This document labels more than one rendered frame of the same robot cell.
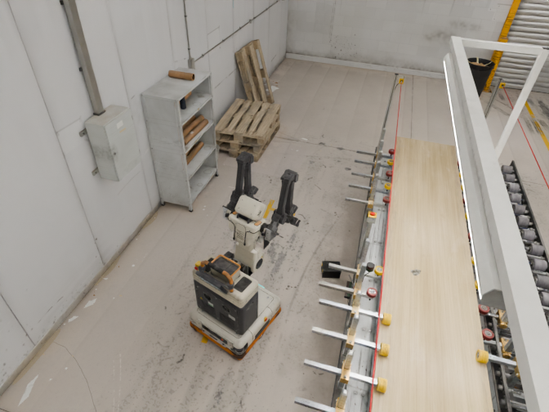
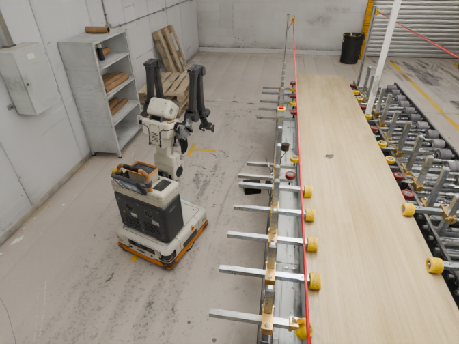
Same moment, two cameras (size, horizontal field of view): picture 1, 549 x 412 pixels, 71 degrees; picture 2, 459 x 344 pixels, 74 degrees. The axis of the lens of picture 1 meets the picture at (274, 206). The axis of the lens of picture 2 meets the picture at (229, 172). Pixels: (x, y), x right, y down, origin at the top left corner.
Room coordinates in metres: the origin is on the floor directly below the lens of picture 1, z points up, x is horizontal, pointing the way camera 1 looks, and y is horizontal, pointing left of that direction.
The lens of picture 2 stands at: (0.01, -0.15, 2.28)
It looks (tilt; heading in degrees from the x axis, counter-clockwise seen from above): 35 degrees down; 355
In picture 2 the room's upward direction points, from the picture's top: 1 degrees counter-clockwise
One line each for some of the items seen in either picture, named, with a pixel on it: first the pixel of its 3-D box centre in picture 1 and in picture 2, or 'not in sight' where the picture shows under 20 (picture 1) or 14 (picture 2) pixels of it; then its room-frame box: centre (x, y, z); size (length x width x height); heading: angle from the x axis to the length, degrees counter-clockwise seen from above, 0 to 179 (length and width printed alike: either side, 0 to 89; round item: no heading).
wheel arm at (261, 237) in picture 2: (342, 373); (269, 238); (1.22, -0.48, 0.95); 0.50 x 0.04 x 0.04; 75
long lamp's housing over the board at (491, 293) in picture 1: (466, 127); not in sight; (1.91, -1.02, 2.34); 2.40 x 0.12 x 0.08; 165
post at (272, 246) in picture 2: (339, 409); (270, 274); (1.02, -0.45, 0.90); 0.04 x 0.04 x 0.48; 75
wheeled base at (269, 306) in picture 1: (236, 311); (163, 226); (2.19, 0.32, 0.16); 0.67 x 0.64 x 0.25; 147
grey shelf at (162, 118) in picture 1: (185, 141); (108, 93); (4.29, 1.18, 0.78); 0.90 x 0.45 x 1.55; 165
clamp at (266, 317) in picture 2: not in sight; (267, 317); (0.75, -0.38, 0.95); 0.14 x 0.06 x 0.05; 165
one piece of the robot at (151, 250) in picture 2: (215, 333); (141, 246); (1.91, 0.48, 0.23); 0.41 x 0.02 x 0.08; 57
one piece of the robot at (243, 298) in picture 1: (228, 289); (150, 198); (2.11, 0.37, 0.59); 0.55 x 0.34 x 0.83; 57
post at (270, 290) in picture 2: not in sight; (267, 317); (0.77, -0.38, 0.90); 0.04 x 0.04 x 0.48; 75
